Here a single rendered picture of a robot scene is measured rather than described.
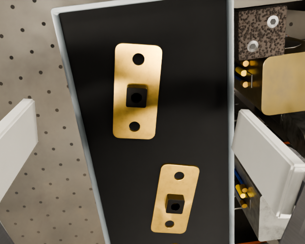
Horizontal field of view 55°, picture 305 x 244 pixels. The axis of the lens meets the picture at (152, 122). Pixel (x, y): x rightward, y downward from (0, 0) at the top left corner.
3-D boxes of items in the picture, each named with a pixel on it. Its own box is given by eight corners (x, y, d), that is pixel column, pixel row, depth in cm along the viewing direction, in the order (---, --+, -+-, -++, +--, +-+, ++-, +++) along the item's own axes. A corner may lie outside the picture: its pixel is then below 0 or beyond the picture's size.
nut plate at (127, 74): (154, 138, 27) (155, 144, 26) (113, 136, 27) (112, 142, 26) (162, 45, 24) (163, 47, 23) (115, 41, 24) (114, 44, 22)
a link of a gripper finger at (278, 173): (293, 165, 13) (309, 165, 13) (238, 108, 19) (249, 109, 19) (276, 220, 14) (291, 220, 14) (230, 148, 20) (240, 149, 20)
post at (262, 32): (201, 23, 68) (285, 55, 31) (180, 26, 68) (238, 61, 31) (200, 0, 66) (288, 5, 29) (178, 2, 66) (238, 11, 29)
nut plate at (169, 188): (184, 232, 32) (186, 240, 31) (149, 230, 31) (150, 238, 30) (199, 165, 29) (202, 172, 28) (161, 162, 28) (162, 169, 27)
